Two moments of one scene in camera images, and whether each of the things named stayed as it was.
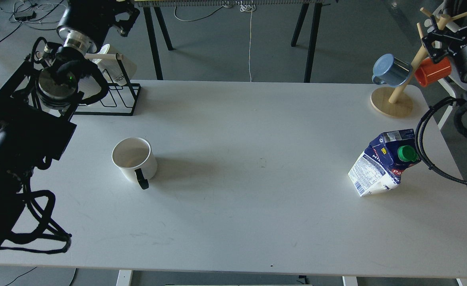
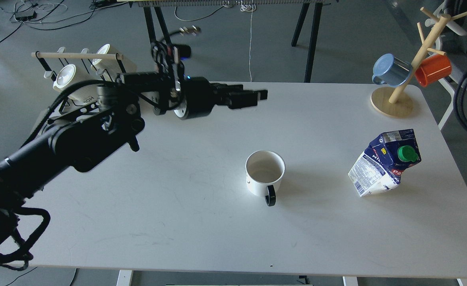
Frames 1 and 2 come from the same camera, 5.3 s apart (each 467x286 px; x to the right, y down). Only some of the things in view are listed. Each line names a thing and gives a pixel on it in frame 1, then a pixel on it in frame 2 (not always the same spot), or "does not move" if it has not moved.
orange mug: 428,70 does not move
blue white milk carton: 380,167 does not move
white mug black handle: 136,160 -> 264,170
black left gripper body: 85,24 -> 186,97
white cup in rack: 119,72 does not move
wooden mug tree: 397,102 does not move
